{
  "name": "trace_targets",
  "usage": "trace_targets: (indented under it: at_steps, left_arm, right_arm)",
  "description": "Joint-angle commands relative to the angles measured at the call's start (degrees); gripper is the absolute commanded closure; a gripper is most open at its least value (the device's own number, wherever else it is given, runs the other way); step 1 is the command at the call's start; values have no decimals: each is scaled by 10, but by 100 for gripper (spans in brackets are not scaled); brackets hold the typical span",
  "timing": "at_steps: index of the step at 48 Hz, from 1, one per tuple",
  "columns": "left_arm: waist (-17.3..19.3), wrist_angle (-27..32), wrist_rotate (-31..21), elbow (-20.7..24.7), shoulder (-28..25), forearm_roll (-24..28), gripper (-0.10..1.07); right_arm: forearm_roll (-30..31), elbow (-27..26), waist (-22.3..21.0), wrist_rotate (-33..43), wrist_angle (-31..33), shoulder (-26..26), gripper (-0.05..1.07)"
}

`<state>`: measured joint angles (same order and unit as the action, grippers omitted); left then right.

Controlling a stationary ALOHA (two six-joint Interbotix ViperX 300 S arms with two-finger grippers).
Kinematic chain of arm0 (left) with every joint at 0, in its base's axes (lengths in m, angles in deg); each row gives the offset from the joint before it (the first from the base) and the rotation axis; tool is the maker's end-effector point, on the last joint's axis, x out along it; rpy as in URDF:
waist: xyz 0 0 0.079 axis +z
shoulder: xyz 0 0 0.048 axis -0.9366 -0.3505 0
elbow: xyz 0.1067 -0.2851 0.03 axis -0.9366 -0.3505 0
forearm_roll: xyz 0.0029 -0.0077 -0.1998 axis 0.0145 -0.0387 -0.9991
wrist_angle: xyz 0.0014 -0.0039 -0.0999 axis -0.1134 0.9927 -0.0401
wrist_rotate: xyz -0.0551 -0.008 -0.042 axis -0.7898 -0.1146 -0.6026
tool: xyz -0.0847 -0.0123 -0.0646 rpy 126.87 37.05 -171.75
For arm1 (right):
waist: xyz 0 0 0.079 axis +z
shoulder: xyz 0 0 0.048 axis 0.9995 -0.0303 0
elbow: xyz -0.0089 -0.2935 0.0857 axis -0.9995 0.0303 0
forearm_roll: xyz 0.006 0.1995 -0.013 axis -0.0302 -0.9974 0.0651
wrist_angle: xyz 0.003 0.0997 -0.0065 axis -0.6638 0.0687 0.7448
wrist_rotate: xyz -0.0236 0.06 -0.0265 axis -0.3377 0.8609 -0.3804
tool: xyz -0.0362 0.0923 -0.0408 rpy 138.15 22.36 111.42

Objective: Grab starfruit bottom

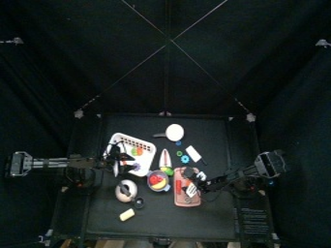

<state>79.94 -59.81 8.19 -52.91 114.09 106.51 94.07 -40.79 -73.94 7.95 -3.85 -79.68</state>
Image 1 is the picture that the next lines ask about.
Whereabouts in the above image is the white pan with grey handle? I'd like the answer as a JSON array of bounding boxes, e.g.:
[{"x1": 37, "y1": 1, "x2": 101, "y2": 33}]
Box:
[{"x1": 151, "y1": 123, "x2": 187, "y2": 142}]

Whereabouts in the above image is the white plastic slotted basket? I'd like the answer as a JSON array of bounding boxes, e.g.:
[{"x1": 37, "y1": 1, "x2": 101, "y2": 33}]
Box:
[{"x1": 105, "y1": 132, "x2": 158, "y2": 178}]

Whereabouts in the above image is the pink cutting board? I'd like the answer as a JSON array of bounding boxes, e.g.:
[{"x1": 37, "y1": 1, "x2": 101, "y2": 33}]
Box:
[{"x1": 174, "y1": 166, "x2": 203, "y2": 208}]

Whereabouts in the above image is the pale yellow toy block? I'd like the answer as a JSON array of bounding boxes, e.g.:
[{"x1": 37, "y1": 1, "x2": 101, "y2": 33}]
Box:
[{"x1": 118, "y1": 207, "x2": 138, "y2": 223}]

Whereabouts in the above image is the white striped toy piece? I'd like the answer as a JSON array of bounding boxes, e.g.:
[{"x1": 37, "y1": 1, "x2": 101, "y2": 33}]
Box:
[{"x1": 186, "y1": 184, "x2": 199, "y2": 199}]

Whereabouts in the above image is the white printed label sheet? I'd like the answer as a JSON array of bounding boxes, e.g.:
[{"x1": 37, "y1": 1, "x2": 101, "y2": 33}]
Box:
[{"x1": 241, "y1": 206, "x2": 270, "y2": 240}]

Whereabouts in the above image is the white and red toy radish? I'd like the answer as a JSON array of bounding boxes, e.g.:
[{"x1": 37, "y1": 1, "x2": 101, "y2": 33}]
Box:
[{"x1": 158, "y1": 147, "x2": 174, "y2": 169}]

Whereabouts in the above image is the white toy cleaver black handle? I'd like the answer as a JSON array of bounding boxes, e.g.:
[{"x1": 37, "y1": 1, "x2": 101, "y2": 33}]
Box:
[{"x1": 186, "y1": 144, "x2": 209, "y2": 167}]

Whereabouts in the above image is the red toy fruit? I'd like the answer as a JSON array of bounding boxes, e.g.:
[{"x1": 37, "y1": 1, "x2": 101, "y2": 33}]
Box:
[{"x1": 149, "y1": 173, "x2": 166, "y2": 186}]

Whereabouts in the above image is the yellow toy banana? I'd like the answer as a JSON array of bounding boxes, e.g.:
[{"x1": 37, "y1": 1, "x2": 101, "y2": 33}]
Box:
[{"x1": 151, "y1": 181, "x2": 170, "y2": 191}]

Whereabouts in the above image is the grey blue bowl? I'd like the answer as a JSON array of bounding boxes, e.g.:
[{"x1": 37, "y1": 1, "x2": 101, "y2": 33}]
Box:
[{"x1": 146, "y1": 170, "x2": 173, "y2": 194}]

